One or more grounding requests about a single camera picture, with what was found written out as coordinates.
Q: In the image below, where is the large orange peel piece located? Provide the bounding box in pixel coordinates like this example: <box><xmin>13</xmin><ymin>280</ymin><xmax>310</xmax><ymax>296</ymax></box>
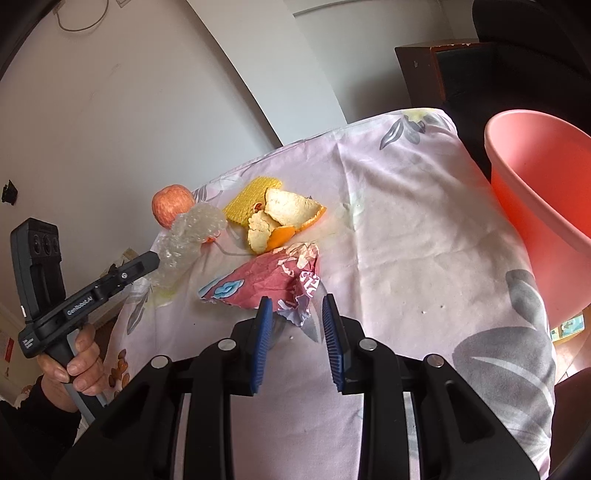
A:
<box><xmin>263</xmin><ymin>187</ymin><xmax>327</xmax><ymax>232</ymax></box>

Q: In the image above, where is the clear bubble wrap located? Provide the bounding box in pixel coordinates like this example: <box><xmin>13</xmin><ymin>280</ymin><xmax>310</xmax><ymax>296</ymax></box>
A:
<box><xmin>158</xmin><ymin>202</ymin><xmax>228</xmax><ymax>289</ymax></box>

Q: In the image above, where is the person's left forearm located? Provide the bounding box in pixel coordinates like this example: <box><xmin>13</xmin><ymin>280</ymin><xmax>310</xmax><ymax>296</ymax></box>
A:
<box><xmin>0</xmin><ymin>375</ymin><xmax>83</xmax><ymax>467</ymax></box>

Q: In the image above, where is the yellow foam fruit net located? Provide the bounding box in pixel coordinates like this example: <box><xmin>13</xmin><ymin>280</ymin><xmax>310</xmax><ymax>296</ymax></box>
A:
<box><xmin>223</xmin><ymin>175</ymin><xmax>282</xmax><ymax>227</ymax></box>

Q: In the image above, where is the pink plastic bucket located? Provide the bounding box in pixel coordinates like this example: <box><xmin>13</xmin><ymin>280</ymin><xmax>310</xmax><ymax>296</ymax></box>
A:
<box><xmin>484</xmin><ymin>109</ymin><xmax>591</xmax><ymax>326</ymax></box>

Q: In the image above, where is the small orange peel piece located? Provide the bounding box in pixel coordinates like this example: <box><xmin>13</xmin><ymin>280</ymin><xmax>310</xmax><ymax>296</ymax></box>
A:
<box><xmin>247</xmin><ymin>211</ymin><xmax>296</xmax><ymax>254</ymax></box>

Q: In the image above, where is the red printed snack wrapper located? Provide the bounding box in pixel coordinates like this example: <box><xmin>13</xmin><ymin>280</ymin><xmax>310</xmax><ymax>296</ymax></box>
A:
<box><xmin>198</xmin><ymin>242</ymin><xmax>320</xmax><ymax>329</ymax></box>

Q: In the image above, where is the red apple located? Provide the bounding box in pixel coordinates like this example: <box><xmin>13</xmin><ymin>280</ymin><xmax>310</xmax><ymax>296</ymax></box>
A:
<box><xmin>152</xmin><ymin>185</ymin><xmax>195</xmax><ymax>229</ymax></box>

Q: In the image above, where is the person's left hand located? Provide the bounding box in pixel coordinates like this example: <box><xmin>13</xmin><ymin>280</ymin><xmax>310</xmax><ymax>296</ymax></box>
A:
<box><xmin>37</xmin><ymin>324</ymin><xmax>106</xmax><ymax>411</ymax></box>

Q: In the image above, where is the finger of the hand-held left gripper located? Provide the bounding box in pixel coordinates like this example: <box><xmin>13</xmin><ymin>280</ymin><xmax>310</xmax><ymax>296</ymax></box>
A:
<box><xmin>92</xmin><ymin>251</ymin><xmax>161</xmax><ymax>306</ymax></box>

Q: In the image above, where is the black armchair with wooden arms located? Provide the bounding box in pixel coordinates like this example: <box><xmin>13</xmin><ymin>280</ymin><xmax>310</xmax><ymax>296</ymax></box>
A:
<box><xmin>394</xmin><ymin>0</ymin><xmax>591</xmax><ymax>176</ymax></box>

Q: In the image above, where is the white wall cable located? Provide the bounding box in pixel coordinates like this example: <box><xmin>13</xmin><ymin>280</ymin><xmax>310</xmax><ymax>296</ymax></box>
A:
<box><xmin>54</xmin><ymin>0</ymin><xmax>112</xmax><ymax>32</ymax></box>

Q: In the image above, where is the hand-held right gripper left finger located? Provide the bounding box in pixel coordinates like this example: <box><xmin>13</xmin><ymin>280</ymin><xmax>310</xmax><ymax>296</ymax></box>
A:
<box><xmin>53</xmin><ymin>296</ymin><xmax>274</xmax><ymax>480</ymax></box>

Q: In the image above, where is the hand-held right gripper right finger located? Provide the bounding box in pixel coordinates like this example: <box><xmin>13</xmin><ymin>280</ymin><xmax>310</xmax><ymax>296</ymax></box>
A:
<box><xmin>322</xmin><ymin>294</ymin><xmax>541</xmax><ymax>480</ymax></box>

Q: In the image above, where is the floral pink tablecloth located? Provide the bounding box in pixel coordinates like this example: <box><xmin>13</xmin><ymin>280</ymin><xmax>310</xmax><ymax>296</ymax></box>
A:
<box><xmin>104</xmin><ymin>107</ymin><xmax>557</xmax><ymax>480</ymax></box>

